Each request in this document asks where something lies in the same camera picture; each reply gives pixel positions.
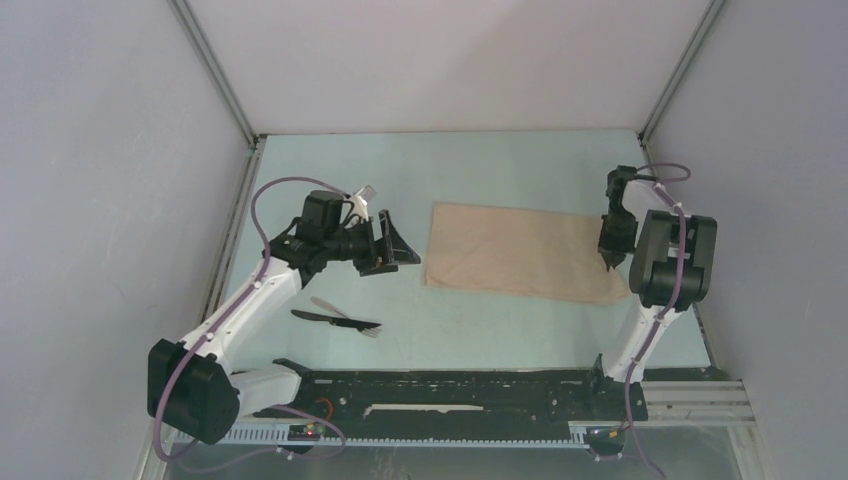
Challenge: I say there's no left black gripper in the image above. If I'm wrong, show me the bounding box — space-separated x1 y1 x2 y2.
323 210 419 277

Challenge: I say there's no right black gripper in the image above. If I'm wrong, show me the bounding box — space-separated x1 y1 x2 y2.
596 205 637 271

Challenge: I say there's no beige cloth napkin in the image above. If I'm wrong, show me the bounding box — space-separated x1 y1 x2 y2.
424 203 630 305

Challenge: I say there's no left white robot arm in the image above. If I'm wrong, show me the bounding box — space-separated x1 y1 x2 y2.
147 188 421 445

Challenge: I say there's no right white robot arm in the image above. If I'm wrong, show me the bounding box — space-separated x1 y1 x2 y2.
581 165 718 418

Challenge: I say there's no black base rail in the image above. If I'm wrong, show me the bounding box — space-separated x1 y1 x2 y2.
291 370 648 442

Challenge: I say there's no aluminium frame rail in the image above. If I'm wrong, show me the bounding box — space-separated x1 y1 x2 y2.
152 377 757 425

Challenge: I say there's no white cable duct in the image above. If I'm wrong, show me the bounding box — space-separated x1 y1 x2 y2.
173 423 588 449

